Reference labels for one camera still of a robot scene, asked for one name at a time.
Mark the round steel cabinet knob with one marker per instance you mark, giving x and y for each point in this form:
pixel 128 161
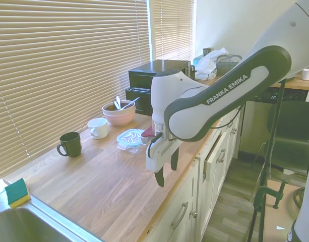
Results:
pixel 194 213

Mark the small white cup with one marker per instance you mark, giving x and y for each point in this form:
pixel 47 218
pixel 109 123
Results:
pixel 308 74

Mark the dark mesh basket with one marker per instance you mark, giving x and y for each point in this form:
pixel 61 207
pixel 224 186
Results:
pixel 227 64

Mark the black dishwasher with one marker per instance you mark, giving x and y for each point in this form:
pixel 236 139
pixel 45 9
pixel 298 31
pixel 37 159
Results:
pixel 255 121

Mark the green clamp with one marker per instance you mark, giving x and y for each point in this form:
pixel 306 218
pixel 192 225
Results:
pixel 260 195

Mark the red grey wrist camera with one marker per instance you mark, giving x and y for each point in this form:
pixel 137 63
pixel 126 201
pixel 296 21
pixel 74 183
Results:
pixel 147 134

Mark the teal rimmed clear container lid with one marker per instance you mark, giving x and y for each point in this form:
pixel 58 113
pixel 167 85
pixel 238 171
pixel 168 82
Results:
pixel 130 137

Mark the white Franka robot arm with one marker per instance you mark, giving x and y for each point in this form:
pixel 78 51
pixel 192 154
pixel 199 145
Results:
pixel 219 106

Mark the pink bowl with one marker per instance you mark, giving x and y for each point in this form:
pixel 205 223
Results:
pixel 120 118

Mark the black toaster oven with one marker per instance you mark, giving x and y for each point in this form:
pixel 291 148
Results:
pixel 141 75

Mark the black mug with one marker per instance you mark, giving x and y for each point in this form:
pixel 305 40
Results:
pixel 71 146

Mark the clear food container base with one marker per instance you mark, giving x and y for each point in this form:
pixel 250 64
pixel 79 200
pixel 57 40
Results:
pixel 132 150

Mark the green chair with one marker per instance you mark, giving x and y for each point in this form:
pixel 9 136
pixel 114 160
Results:
pixel 290 136

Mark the beige bowl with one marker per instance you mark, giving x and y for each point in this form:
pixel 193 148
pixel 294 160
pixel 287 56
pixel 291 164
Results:
pixel 129 109

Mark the white kitchen cabinet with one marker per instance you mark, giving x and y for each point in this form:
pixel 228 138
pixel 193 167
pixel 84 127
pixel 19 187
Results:
pixel 209 181

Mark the wide beige window blind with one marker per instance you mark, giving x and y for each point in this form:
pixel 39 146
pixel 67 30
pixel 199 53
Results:
pixel 68 63

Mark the yellow green sponge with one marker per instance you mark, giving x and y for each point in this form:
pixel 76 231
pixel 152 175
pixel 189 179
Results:
pixel 16 192

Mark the dark green container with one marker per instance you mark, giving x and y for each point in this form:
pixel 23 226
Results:
pixel 208 51

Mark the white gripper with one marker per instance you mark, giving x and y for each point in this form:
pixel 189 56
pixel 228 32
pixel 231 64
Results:
pixel 158 153

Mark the short metal spoon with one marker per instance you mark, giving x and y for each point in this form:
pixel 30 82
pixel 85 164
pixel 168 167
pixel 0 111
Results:
pixel 116 103
pixel 119 102

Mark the black camera stand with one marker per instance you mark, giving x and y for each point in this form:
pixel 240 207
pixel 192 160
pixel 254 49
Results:
pixel 269 151

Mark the narrow beige window blind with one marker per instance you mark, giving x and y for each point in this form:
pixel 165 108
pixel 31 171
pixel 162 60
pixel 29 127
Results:
pixel 173 27

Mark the steel sink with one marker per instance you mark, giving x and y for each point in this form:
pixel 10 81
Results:
pixel 23 224

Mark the long metal spoon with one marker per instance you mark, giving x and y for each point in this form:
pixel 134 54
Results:
pixel 130 103

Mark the white plastic bag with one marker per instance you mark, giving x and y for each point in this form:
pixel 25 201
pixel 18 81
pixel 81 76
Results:
pixel 207 63

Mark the teal box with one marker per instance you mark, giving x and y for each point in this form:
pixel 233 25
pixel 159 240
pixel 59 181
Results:
pixel 197 61

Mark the white mug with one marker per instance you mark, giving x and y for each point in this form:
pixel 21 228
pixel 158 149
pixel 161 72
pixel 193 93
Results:
pixel 98 128

